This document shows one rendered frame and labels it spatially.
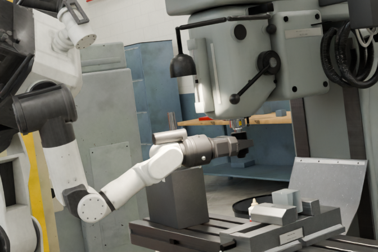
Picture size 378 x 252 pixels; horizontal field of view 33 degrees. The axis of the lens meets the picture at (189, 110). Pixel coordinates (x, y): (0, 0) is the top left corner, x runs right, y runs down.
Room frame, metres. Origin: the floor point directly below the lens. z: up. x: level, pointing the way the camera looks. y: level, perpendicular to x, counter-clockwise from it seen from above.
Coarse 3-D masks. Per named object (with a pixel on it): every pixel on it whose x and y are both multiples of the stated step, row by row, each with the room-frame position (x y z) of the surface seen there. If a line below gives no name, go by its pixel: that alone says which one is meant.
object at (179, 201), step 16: (176, 176) 2.07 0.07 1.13; (192, 176) 2.10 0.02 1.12; (160, 192) 2.14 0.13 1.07; (176, 192) 2.06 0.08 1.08; (192, 192) 2.09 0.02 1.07; (160, 208) 2.16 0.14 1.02; (176, 208) 2.06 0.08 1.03; (192, 208) 2.09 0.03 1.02; (176, 224) 2.07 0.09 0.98; (192, 224) 2.08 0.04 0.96
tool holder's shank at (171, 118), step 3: (168, 114) 2.13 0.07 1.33; (171, 114) 2.13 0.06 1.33; (174, 114) 2.14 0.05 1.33; (168, 117) 2.13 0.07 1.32; (171, 117) 2.13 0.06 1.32; (174, 117) 2.13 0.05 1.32; (168, 120) 2.14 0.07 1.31; (171, 120) 2.13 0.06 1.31; (174, 120) 2.13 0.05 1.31; (171, 123) 2.13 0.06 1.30; (174, 123) 2.13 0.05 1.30; (171, 126) 2.13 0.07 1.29; (174, 126) 2.13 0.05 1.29; (171, 129) 2.13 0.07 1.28; (174, 129) 2.13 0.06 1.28
